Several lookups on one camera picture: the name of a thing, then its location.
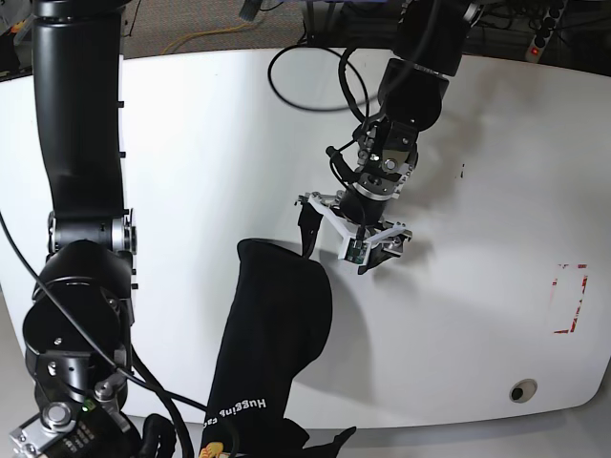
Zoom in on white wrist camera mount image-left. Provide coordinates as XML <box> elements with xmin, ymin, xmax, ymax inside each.
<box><xmin>117</xmin><ymin>52</ymin><xmax>138</xmax><ymax>324</ymax></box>

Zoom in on white wrist camera mount image-right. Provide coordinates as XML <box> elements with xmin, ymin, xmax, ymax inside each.
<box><xmin>295</xmin><ymin>191</ymin><xmax>412</xmax><ymax>268</ymax></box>

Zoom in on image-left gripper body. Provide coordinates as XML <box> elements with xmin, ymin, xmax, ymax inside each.
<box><xmin>10</xmin><ymin>374</ymin><xmax>141</xmax><ymax>457</ymax></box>

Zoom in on yellow cable on floor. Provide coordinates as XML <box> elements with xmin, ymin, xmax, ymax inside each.
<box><xmin>164</xmin><ymin>18</ymin><xmax>249</xmax><ymax>56</ymax></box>

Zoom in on red tape rectangle marking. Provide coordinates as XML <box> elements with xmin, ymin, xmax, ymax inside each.
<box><xmin>547</xmin><ymin>263</ymin><xmax>589</xmax><ymax>335</ymax></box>

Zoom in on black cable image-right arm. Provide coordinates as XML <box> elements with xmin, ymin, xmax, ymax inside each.
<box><xmin>265</xmin><ymin>45</ymin><xmax>390</xmax><ymax>126</ymax></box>

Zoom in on right table cable grommet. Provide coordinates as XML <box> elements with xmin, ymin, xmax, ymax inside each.
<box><xmin>509</xmin><ymin>379</ymin><xmax>538</xmax><ymax>404</ymax></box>

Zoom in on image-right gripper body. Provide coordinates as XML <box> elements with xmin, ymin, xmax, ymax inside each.
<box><xmin>340</xmin><ymin>144</ymin><xmax>418</xmax><ymax>226</ymax></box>

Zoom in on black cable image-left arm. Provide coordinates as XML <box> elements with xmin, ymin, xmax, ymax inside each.
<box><xmin>14</xmin><ymin>238</ymin><xmax>203</xmax><ymax>457</ymax></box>

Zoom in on black robot arm image-left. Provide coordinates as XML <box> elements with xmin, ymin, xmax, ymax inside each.
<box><xmin>11</xmin><ymin>1</ymin><xmax>141</xmax><ymax>457</ymax></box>

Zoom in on black printed T-shirt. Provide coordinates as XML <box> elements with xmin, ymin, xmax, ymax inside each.
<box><xmin>200</xmin><ymin>239</ymin><xmax>356</xmax><ymax>457</ymax></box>

